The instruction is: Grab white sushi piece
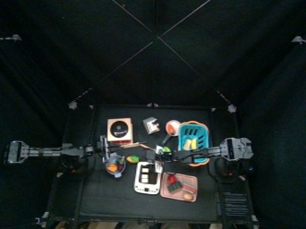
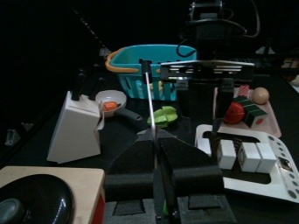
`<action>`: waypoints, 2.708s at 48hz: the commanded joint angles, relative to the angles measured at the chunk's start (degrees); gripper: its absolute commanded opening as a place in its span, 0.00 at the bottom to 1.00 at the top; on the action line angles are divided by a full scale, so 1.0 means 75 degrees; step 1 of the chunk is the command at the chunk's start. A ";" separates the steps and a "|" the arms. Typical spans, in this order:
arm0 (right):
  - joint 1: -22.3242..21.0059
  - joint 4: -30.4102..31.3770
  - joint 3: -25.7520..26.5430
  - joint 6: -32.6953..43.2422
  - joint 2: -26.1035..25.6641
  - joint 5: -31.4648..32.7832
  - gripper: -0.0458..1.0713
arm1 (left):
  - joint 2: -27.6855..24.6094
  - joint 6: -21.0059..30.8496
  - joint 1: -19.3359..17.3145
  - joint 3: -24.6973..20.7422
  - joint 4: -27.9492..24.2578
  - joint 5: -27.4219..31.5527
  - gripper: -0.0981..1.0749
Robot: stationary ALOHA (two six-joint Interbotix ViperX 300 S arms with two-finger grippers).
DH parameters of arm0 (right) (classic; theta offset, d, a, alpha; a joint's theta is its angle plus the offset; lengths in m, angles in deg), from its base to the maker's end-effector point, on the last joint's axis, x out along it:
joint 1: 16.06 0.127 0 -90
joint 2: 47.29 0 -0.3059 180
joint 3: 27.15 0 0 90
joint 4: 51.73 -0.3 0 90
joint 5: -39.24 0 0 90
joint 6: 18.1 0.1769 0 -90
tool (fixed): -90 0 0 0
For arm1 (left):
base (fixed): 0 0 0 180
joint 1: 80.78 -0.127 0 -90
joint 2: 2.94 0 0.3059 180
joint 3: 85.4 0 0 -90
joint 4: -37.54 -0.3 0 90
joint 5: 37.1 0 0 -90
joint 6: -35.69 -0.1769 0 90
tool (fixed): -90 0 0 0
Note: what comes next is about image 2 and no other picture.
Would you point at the orange toy carrot piece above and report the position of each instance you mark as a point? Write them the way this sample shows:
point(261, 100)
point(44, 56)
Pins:
point(110, 106)

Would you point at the black glossy round lid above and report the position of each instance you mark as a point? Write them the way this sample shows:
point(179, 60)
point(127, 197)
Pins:
point(39, 198)

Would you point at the green white sushi roll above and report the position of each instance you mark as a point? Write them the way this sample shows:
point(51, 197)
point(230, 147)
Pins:
point(253, 112)

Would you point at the red striped toy piece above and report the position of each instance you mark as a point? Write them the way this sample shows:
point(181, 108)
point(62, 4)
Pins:
point(243, 90)

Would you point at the toy knife silver blade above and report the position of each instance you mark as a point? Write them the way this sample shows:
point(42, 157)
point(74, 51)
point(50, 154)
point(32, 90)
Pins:
point(150, 99)

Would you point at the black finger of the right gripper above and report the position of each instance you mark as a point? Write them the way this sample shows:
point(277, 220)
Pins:
point(185, 105)
point(223, 102)

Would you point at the blue plastic basket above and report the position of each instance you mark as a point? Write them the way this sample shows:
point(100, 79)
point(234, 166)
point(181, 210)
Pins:
point(155, 58)

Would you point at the white sushi piece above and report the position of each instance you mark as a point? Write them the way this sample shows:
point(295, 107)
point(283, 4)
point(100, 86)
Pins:
point(267, 157)
point(227, 154)
point(249, 157)

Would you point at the wooden toy stove box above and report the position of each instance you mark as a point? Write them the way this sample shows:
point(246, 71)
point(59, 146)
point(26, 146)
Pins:
point(87, 186)

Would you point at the beige toy egg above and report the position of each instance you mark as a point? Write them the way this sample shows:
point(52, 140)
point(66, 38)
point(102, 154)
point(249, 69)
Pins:
point(261, 95)

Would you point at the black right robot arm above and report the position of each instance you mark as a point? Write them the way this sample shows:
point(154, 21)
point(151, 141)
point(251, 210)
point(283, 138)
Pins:
point(210, 32)

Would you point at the green toy lettuce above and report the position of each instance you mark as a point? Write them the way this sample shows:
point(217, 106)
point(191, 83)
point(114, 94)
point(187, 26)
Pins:
point(163, 116)

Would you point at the white sushi tray black inset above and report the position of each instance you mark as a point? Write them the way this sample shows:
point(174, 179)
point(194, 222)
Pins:
point(281, 186)

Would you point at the pink tray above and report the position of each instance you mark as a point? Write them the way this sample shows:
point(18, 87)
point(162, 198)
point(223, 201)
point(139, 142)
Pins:
point(273, 122)

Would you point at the red toy tomato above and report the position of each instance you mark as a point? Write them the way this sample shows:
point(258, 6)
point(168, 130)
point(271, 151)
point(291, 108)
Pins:
point(235, 113)

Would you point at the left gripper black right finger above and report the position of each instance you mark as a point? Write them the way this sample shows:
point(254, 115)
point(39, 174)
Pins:
point(194, 169)

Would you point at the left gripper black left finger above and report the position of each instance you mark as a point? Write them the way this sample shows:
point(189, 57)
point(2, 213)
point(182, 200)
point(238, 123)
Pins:
point(132, 166)

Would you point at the white toy knife block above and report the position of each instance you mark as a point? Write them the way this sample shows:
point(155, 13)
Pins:
point(76, 131)

